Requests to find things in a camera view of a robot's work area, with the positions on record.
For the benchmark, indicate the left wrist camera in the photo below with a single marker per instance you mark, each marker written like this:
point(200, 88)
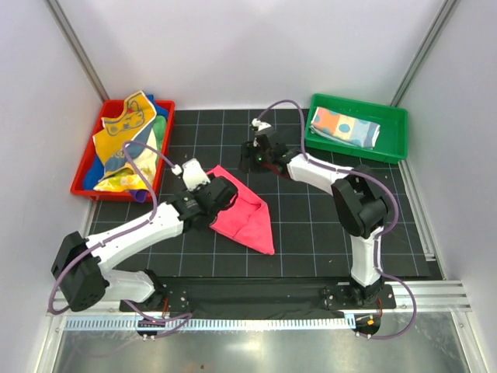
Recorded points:
point(191, 174)

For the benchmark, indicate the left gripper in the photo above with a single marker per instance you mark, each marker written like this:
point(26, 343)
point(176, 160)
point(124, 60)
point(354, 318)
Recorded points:
point(198, 189)

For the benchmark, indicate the aluminium corner post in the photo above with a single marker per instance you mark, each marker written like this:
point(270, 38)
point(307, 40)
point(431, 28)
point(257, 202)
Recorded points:
point(71, 37)
point(435, 29)

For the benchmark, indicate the left aluminium corner post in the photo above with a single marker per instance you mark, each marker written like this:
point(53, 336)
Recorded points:
point(71, 37)

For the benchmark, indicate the polka dot striped towel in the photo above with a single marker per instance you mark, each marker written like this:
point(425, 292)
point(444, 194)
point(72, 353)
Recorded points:
point(345, 129)

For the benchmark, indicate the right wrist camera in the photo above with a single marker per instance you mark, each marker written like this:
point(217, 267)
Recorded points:
point(261, 128)

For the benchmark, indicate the green towel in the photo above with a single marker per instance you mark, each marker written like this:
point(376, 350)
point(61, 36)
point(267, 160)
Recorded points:
point(159, 128)

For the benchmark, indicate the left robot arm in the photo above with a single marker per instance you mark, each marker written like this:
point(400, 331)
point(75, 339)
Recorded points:
point(85, 270)

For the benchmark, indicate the aluminium frame rail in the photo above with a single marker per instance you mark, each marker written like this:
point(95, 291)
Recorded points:
point(429, 296)

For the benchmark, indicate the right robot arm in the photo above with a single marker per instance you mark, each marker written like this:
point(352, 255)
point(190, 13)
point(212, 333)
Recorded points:
point(360, 203)

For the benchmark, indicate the cream towel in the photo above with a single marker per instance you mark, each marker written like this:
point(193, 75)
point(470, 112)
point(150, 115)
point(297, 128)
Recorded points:
point(144, 158)

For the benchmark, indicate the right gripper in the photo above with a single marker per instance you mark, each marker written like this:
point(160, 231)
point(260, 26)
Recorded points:
point(248, 151)

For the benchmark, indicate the right aluminium corner post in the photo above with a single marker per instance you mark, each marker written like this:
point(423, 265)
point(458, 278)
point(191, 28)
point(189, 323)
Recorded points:
point(435, 29)

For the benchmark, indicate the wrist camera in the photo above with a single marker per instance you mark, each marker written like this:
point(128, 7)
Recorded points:
point(261, 128)
point(191, 174)

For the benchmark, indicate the yellow and blue towel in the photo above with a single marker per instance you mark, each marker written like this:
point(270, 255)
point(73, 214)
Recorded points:
point(134, 122)

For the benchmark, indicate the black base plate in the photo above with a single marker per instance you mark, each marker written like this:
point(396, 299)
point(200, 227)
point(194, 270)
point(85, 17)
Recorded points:
point(259, 298)

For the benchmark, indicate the black grid mat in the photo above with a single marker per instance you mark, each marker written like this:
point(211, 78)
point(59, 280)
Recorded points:
point(307, 236)

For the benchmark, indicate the slotted cable duct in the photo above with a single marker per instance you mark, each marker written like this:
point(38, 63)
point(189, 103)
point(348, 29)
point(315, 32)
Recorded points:
point(138, 323)

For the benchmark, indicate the pink towel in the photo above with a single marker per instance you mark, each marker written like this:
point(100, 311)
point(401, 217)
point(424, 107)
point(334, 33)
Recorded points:
point(248, 221)

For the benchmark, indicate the red plastic bin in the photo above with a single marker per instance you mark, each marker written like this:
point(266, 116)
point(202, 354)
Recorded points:
point(113, 108)

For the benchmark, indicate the green plastic bin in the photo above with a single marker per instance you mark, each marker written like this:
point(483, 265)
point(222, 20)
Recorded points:
point(392, 143)

